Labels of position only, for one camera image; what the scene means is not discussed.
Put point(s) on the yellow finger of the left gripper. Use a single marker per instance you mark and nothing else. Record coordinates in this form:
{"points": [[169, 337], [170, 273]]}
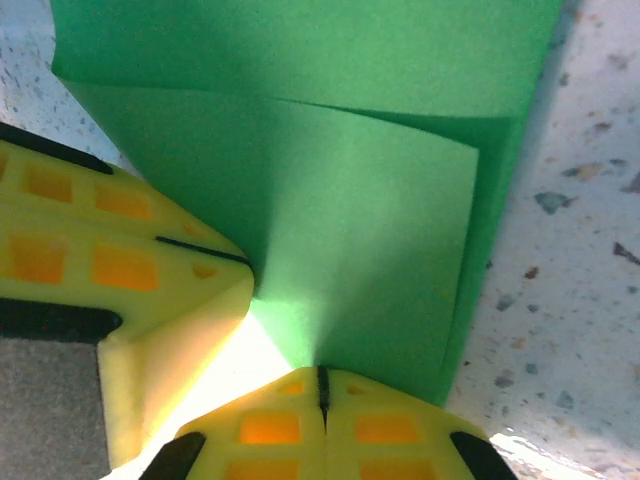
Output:
{"points": [[80, 210], [170, 310]]}

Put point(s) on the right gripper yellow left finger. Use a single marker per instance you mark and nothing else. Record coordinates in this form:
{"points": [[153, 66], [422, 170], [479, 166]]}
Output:
{"points": [[270, 450]]}

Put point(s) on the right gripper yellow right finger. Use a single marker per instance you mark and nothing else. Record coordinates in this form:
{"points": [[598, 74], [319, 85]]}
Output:
{"points": [[390, 450]]}

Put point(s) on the green paper sheet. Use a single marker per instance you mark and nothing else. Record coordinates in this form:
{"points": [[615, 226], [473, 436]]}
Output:
{"points": [[375, 225]]}

